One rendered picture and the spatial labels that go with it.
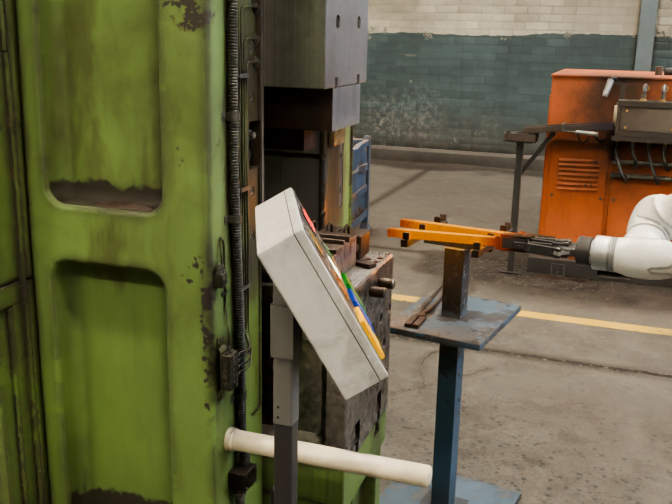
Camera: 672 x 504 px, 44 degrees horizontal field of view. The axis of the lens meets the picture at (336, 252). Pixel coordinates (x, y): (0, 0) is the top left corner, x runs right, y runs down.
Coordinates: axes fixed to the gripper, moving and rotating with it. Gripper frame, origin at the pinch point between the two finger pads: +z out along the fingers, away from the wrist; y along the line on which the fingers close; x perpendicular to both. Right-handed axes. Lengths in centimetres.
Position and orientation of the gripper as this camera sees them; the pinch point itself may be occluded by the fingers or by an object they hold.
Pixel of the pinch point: (515, 242)
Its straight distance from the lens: 229.2
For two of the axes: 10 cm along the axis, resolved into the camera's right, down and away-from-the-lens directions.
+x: 0.1, -9.7, -2.5
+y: 4.7, -2.2, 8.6
